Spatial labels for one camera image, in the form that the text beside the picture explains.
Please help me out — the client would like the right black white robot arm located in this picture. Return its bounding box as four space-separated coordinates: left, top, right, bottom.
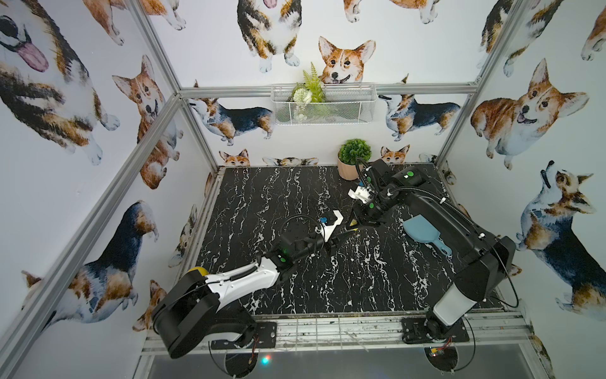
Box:
346 158 516 344

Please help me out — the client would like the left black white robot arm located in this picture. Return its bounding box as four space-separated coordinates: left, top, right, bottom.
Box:
151 227 356 359

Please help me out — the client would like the potted green plant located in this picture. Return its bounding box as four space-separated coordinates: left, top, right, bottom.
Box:
338 138 372 181

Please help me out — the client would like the green fern with white flower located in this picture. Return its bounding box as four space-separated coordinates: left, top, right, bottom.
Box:
289 64 328 123

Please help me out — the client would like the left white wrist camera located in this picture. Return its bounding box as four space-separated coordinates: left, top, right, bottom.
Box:
319 210 343 243

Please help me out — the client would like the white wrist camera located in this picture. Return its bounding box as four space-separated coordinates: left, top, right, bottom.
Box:
319 210 343 243
348 186 372 204

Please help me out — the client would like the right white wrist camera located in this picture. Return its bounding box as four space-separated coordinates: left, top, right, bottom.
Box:
348 186 372 204

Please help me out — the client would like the white wire wall basket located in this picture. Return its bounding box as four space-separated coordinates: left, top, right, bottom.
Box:
271 84 378 126

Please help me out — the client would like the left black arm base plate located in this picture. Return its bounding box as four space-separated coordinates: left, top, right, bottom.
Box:
211 322 278 351

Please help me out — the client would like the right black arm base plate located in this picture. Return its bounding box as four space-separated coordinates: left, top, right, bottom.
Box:
401 317 470 344

